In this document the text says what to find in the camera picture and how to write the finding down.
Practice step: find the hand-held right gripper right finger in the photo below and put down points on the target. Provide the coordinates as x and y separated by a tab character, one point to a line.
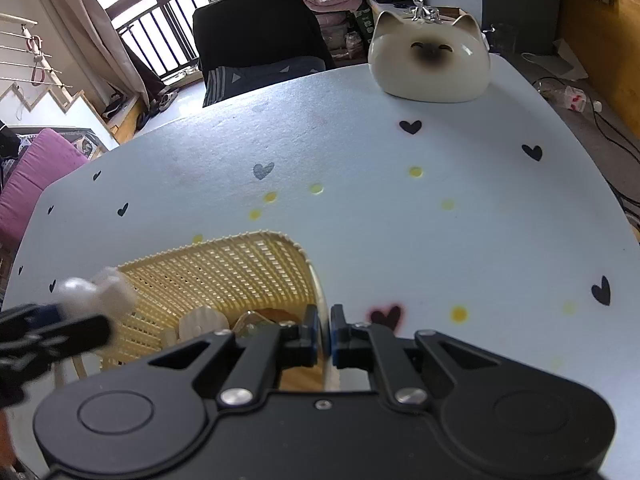
337	335

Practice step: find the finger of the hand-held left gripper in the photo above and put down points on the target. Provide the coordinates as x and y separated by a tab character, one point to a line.
85	332
50	312

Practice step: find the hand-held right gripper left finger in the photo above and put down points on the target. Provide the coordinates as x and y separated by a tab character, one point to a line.
312	332

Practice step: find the white charger adapter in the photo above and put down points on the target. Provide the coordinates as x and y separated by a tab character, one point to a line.
95	290

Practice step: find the cream wicker basket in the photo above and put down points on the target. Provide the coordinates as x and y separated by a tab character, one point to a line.
225	270

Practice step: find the pink cushion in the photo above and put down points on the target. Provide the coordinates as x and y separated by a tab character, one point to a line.
35	175

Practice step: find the ceramic cat figure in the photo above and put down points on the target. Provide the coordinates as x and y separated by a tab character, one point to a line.
425	75

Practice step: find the beige curtain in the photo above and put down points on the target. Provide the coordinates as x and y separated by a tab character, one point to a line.
95	25

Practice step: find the black balcony railing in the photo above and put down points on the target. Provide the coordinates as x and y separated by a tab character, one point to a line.
165	30

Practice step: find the black chair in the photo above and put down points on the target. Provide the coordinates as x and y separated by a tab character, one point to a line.
250	25

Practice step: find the stack of pink cloths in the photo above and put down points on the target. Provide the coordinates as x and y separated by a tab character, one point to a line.
332	15

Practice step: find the clear plastic bottle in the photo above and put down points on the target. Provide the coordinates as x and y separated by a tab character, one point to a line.
570	97

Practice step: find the silver figurine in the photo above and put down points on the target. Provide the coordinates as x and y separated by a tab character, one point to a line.
422	10

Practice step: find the dark grey bin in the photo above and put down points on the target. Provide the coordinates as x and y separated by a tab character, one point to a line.
525	0

